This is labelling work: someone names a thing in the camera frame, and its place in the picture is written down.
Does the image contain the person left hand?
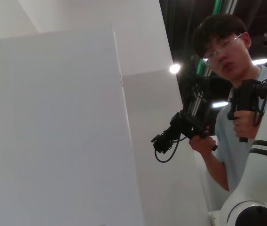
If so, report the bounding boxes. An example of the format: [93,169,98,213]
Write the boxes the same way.
[232,110,258,140]

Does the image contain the person right hand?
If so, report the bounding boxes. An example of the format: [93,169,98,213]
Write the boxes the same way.
[188,126,218,160]

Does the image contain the black teleoperation handle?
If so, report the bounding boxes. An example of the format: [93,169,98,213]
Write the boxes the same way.
[150,110,219,153]
[227,79,267,143]

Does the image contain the person right forearm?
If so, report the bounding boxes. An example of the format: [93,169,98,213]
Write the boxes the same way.
[203,150,230,192]

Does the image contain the person in light blue shirt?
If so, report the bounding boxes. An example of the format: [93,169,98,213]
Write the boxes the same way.
[193,14,267,191]

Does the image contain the green lit ceiling truss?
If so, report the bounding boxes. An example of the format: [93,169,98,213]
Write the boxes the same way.
[182,0,236,116]

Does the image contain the thin framed worn eyeglasses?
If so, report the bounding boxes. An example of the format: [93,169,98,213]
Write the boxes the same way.
[203,32,243,66]

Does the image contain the bright ceiling lamp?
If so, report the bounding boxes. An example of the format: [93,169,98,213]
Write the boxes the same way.
[168,63,181,74]

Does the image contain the blue handle cable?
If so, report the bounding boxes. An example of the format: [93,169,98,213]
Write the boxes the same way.
[154,136,183,163]

